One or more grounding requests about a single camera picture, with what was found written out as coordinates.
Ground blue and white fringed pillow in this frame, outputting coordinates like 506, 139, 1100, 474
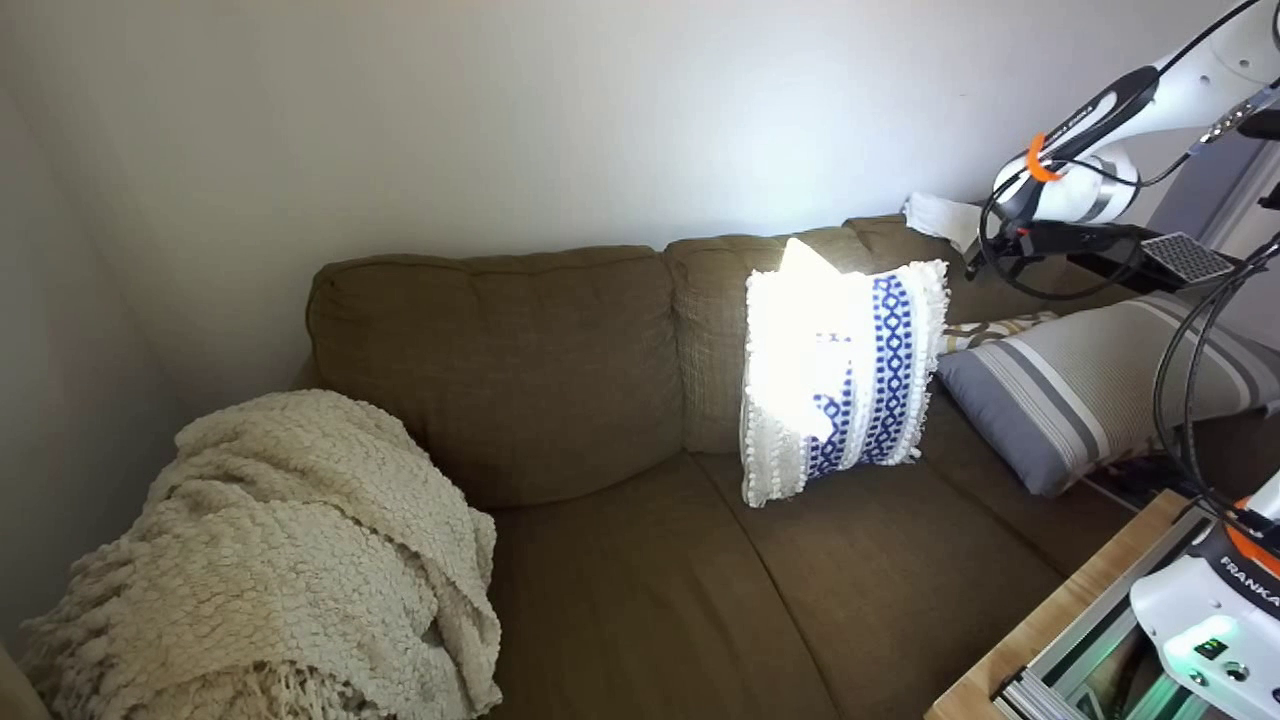
735, 235, 951, 512

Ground gray striped pillow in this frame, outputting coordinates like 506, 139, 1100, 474
932, 293, 1280, 500

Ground white robot base, green light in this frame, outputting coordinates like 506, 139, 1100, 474
1128, 474, 1280, 720

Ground brown fabric sofa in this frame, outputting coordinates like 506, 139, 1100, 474
297, 211, 1280, 720

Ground tan circle patterned pillow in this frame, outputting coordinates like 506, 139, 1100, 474
938, 309, 1065, 360

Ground cream knitted throw blanket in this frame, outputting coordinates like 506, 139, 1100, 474
13, 386, 509, 720

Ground black side table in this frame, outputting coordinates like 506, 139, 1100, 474
1037, 215, 1249, 302

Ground wooden table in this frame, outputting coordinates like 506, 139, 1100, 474
924, 487, 1208, 720

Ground gray flat panel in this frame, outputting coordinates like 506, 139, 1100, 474
1131, 227, 1243, 288

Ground black hanging cables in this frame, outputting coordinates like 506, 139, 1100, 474
1147, 235, 1280, 541

